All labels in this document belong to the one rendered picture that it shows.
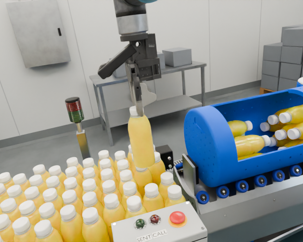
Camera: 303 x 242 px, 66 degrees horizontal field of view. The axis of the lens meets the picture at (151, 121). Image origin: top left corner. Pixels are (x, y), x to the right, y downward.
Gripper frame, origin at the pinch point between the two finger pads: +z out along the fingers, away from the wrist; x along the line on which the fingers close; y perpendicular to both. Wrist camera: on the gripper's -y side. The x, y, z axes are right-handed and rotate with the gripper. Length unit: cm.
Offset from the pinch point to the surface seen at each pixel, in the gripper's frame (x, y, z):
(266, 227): -3, 44, 59
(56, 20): 299, -43, -42
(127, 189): -4.9, -7.0, 21.8
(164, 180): -4.6, 4.4, 22.3
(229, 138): -5.1, 26.2, 12.9
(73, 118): 39.4, -21.9, 11.7
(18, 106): 313, -128, 67
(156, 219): -21.5, -2.6, 19.3
